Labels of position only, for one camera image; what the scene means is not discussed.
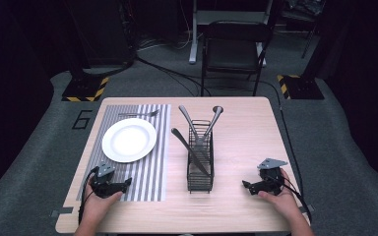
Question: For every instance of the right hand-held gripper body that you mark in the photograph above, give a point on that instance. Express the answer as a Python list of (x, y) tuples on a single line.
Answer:
[(270, 183)]

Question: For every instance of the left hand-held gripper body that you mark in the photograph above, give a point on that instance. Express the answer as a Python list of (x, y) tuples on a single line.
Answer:
[(103, 185)]

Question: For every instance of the person's left hand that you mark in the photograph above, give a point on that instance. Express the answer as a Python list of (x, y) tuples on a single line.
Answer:
[(95, 206)]

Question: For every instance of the person's right hand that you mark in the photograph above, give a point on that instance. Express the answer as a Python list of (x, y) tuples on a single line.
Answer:
[(283, 203)]

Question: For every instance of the grey striped placemat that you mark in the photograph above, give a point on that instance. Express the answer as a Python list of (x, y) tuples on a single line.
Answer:
[(151, 170)]

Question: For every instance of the white round plate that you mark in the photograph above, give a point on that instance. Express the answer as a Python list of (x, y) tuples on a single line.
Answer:
[(128, 140)]

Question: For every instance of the grey tape strip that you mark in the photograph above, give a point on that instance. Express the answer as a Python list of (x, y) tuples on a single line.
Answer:
[(62, 211), (309, 207)]

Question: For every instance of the silver fork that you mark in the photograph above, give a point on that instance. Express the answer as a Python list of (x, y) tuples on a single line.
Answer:
[(138, 114)]

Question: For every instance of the silver table knife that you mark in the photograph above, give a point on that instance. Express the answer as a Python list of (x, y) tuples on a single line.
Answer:
[(187, 147)]

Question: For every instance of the black folding chair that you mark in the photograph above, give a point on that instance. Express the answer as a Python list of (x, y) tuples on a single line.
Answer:
[(233, 52)]

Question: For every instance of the black base plate with hazard stripes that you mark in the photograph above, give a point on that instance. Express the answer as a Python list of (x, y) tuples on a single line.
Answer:
[(303, 88), (83, 88)]

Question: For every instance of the white metal stand frame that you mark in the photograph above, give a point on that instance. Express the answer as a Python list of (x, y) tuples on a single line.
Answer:
[(194, 39)]

